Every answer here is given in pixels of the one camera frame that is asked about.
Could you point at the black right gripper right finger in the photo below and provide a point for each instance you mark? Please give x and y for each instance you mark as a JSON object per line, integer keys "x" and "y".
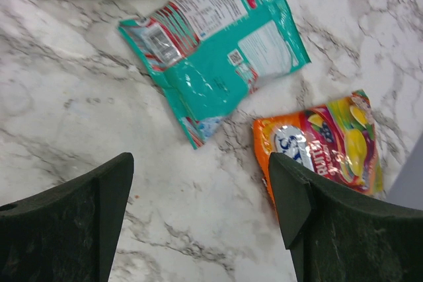
{"x": 337, "y": 234}

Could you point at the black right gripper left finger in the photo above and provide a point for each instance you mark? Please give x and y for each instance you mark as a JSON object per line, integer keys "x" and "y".
{"x": 69, "y": 232}

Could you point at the teal mint candy bag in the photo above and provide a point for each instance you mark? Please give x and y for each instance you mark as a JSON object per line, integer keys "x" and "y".
{"x": 208, "y": 55}

